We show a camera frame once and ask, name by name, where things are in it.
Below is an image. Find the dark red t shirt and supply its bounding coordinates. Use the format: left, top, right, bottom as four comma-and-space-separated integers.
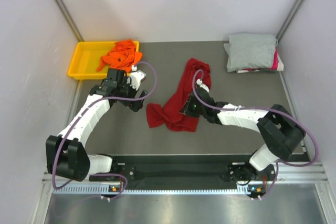
146, 58, 212, 132

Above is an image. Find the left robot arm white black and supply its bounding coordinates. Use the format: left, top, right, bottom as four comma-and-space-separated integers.
46, 68, 147, 182

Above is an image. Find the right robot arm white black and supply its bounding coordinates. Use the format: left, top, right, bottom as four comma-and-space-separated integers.
180, 87, 306, 180

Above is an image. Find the orange t shirt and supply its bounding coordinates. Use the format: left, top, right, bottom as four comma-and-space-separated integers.
96, 39, 142, 72

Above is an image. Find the yellow plastic bin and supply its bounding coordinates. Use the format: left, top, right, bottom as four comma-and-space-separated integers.
68, 40, 139, 80

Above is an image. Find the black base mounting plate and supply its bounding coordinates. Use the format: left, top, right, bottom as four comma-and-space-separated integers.
88, 163, 260, 183

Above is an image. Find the folded grey t shirt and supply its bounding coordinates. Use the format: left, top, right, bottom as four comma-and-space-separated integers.
223, 34, 278, 72

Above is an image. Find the folded pink white t shirt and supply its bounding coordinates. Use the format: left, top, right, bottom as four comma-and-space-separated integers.
236, 48, 284, 73

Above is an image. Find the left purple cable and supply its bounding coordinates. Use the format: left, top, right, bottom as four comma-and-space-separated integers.
51, 61, 158, 201

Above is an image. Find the purple cable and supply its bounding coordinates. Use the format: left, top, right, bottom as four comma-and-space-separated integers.
193, 69, 320, 201
51, 61, 158, 201

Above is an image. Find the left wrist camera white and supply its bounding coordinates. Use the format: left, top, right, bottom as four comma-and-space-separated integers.
129, 65, 146, 90

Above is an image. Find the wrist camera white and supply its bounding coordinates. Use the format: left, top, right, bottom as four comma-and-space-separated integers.
129, 65, 146, 90
196, 79, 209, 92

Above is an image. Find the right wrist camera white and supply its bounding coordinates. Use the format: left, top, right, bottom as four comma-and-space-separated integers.
196, 79, 209, 92

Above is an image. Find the grey slotted cable duct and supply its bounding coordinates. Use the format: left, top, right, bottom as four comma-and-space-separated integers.
53, 183, 250, 195

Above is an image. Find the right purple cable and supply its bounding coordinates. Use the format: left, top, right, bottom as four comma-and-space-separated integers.
193, 69, 320, 201

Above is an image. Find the aluminium frame rail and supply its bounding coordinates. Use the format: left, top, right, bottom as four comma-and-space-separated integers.
41, 162, 329, 183

